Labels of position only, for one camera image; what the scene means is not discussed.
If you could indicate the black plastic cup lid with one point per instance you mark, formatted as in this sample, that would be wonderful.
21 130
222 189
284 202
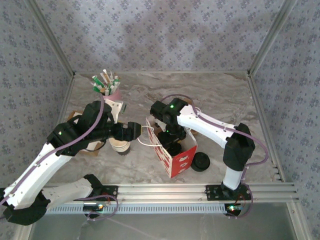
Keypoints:
175 150

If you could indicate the red white paper bag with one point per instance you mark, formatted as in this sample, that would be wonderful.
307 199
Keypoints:
182 162

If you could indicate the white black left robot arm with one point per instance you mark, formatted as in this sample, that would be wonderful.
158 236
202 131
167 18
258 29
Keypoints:
37 172

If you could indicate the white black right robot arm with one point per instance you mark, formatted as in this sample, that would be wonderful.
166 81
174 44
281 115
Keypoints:
207 127

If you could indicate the stack of paper cups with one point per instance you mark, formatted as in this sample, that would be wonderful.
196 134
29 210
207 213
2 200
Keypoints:
121 150

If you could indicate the white napkin stack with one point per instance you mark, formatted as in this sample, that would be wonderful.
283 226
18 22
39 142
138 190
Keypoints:
96 145

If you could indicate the pink straw holder cup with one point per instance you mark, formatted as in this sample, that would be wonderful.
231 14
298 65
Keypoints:
115 96

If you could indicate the green white wrapped straw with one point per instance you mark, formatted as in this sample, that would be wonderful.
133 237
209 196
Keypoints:
97 89
96 79
115 84

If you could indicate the brown cardboard tray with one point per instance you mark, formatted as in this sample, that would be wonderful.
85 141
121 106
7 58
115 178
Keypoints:
92 153

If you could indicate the left controller board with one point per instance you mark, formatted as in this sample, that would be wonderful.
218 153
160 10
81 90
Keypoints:
93 207

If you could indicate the controller board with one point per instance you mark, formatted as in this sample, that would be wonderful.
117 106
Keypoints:
93 207
233 208

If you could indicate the right controller board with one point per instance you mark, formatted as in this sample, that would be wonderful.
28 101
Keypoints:
233 208

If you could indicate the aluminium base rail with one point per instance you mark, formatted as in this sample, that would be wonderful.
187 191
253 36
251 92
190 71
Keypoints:
160 192

